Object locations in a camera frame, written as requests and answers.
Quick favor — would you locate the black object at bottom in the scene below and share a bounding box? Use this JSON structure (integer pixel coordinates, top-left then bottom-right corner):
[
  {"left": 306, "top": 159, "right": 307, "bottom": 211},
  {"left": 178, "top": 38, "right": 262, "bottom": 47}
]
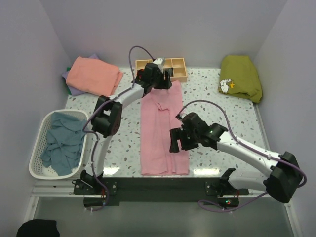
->
[{"left": 16, "top": 219, "right": 60, "bottom": 237}]

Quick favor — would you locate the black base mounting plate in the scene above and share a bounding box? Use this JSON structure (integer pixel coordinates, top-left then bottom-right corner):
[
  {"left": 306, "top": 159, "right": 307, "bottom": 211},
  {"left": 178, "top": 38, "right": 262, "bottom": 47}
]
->
[{"left": 72, "top": 177, "right": 249, "bottom": 207}]

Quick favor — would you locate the folded salmon t shirt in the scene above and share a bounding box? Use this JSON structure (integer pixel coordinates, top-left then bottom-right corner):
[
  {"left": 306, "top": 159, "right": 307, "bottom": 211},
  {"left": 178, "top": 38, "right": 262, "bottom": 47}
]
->
[{"left": 66, "top": 56, "right": 123, "bottom": 96}]

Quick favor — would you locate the white laundry basket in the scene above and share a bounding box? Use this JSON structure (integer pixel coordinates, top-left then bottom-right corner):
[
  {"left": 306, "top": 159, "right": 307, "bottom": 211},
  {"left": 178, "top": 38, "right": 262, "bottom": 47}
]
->
[{"left": 29, "top": 109, "right": 88, "bottom": 180}]

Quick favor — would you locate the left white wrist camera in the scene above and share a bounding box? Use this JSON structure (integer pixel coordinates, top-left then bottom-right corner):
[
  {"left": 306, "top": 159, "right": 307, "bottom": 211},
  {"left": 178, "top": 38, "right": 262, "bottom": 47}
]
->
[{"left": 153, "top": 58, "right": 165, "bottom": 71}]

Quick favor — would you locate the pink t shirt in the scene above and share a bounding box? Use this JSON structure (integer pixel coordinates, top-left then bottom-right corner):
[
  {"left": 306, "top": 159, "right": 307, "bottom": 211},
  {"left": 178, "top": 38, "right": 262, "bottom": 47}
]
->
[{"left": 140, "top": 81, "right": 189, "bottom": 175}]

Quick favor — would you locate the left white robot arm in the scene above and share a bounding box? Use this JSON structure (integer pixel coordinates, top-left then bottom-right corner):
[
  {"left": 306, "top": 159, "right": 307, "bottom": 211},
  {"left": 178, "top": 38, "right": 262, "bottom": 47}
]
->
[{"left": 80, "top": 58, "right": 172, "bottom": 194}]

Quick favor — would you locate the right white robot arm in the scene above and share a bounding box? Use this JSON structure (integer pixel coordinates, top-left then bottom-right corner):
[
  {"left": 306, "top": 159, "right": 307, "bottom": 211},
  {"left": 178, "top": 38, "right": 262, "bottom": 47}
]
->
[{"left": 169, "top": 113, "right": 304, "bottom": 203}]

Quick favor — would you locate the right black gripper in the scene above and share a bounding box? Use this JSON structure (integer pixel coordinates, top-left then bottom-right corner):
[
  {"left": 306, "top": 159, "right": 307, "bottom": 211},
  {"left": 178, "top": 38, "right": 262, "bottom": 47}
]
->
[{"left": 170, "top": 127, "right": 199, "bottom": 153}]

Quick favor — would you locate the blue t shirt in basket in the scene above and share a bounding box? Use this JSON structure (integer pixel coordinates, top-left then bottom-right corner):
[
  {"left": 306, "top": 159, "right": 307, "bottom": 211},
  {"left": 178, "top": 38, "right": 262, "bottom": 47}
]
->
[{"left": 40, "top": 112, "right": 86, "bottom": 176}]

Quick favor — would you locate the wooden compartment tray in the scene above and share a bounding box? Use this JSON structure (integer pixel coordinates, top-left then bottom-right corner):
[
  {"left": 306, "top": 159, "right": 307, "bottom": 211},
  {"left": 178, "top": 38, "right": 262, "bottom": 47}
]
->
[{"left": 135, "top": 58, "right": 188, "bottom": 83}]

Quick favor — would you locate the olive snoopy t shirt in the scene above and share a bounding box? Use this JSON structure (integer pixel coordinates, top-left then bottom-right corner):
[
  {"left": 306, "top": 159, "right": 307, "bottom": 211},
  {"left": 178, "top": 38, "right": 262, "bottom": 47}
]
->
[{"left": 218, "top": 55, "right": 263, "bottom": 103}]

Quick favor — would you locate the folded green t shirt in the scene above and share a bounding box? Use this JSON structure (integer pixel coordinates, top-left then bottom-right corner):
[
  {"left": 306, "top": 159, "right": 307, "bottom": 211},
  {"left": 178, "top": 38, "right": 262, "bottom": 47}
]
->
[{"left": 66, "top": 67, "right": 72, "bottom": 95}]

